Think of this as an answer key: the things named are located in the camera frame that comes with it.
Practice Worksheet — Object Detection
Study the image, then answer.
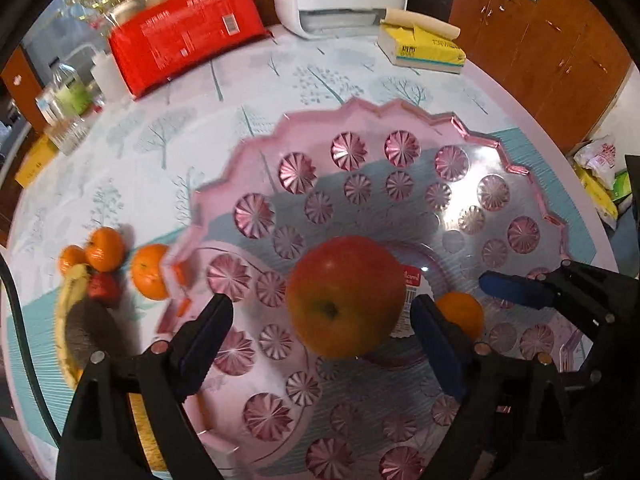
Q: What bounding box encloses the small tangerine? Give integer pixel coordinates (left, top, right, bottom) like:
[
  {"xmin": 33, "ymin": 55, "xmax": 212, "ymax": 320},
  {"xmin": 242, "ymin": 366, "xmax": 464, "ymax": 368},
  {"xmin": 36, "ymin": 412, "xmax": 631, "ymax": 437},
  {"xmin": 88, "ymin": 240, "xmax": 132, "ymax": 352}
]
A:
[{"xmin": 435, "ymin": 292, "xmax": 485, "ymax": 341}]

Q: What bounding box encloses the small red fruit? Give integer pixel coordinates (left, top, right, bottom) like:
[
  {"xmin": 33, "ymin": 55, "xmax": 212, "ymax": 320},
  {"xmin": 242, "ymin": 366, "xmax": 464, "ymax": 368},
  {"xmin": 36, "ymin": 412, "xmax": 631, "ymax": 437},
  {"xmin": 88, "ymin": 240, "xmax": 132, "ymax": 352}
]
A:
[{"xmin": 88, "ymin": 273, "xmax": 122, "ymax": 309}]

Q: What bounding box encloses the spotted yellow banana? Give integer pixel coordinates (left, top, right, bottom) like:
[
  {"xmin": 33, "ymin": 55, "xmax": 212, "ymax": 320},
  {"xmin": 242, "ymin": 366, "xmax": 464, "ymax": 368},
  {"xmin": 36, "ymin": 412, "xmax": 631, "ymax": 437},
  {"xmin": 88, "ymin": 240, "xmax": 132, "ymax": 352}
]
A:
[{"xmin": 53, "ymin": 262, "xmax": 91, "ymax": 391}]

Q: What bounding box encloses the large orange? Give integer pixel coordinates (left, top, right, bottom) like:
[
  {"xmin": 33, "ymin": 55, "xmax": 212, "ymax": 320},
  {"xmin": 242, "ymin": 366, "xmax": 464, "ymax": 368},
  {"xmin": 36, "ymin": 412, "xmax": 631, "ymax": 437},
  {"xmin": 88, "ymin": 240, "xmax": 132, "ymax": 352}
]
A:
[{"xmin": 130, "ymin": 244, "xmax": 169, "ymax": 301}]

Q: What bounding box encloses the red yellow apple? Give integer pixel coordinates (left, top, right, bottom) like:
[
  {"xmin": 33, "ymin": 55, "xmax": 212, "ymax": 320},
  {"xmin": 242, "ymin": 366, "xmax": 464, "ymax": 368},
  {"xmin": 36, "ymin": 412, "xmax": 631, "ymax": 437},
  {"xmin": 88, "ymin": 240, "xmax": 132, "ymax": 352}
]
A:
[{"xmin": 285, "ymin": 235, "xmax": 406, "ymax": 360}]

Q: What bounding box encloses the dark avocado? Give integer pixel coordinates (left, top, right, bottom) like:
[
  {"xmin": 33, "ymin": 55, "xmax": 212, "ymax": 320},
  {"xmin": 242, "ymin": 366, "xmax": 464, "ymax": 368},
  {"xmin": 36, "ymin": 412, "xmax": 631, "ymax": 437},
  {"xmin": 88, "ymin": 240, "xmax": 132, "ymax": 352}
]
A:
[{"xmin": 64, "ymin": 297, "xmax": 128, "ymax": 366}]

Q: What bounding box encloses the cardboard box with bags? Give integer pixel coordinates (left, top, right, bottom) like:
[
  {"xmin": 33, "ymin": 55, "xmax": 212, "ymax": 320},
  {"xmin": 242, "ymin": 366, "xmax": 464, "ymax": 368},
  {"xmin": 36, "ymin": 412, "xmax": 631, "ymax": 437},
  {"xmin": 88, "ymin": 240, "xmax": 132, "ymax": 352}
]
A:
[{"xmin": 572, "ymin": 134, "xmax": 632, "ymax": 231}]

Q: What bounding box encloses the pink plastic fruit bowl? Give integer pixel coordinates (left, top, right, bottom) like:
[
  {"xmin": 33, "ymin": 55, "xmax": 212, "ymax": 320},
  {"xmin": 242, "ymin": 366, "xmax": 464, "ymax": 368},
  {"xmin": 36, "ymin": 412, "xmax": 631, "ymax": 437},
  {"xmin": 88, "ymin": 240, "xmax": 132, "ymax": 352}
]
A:
[{"xmin": 156, "ymin": 99, "xmax": 598, "ymax": 479}]

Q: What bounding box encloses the brown wooden cabinet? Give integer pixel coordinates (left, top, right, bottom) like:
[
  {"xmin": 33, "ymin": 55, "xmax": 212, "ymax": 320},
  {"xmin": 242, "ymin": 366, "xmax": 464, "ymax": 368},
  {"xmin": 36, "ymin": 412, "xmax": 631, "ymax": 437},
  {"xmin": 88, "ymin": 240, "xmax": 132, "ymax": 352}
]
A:
[{"xmin": 449, "ymin": 0, "xmax": 631, "ymax": 153}]

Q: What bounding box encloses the tree pattern tablecloth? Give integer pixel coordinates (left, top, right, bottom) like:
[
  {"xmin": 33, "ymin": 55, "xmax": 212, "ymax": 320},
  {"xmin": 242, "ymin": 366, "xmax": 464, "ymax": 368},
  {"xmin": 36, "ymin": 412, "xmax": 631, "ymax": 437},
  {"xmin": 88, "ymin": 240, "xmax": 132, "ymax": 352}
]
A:
[{"xmin": 8, "ymin": 29, "xmax": 615, "ymax": 479}]

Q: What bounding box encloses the yellow tissue pack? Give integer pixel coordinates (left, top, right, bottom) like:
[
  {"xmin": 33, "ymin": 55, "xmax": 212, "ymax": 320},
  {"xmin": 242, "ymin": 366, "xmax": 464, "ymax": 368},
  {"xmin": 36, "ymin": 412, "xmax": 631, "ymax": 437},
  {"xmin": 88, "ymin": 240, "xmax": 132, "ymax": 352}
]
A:
[{"xmin": 378, "ymin": 8, "xmax": 466, "ymax": 74}]

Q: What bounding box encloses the yellow flat box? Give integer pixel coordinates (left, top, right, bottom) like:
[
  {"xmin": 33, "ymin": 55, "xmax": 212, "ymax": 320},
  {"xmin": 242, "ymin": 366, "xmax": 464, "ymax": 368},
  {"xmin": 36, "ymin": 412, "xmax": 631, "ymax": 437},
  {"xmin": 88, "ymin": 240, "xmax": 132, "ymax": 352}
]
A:
[{"xmin": 15, "ymin": 136, "xmax": 58, "ymax": 188}]

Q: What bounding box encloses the clear glass cup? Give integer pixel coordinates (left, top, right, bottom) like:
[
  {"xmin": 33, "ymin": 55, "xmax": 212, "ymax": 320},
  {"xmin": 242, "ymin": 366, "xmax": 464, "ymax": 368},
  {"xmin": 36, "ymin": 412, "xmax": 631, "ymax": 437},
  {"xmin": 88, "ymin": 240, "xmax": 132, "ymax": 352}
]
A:
[{"xmin": 44, "ymin": 116, "xmax": 90, "ymax": 156}]

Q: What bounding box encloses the green label bottle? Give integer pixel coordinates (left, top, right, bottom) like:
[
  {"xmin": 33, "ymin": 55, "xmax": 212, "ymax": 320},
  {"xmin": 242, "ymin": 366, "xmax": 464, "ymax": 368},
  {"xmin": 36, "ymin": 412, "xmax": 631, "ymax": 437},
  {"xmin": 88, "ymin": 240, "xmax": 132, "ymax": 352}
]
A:
[{"xmin": 50, "ymin": 58, "xmax": 92, "ymax": 116}]

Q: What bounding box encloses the white squeeze bottle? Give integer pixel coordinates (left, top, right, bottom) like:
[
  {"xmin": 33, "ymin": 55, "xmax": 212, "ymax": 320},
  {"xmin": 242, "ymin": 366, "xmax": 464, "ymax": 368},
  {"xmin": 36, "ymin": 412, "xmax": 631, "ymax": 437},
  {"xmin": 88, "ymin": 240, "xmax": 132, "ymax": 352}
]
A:
[{"xmin": 62, "ymin": 42, "xmax": 132, "ymax": 103}]

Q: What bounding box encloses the red snack package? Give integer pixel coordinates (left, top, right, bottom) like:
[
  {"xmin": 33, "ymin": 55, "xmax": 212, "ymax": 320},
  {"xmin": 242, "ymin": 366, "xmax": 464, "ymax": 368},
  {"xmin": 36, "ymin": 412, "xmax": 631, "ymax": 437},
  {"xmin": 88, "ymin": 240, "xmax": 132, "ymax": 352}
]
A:
[{"xmin": 108, "ymin": 0, "xmax": 268, "ymax": 99}]

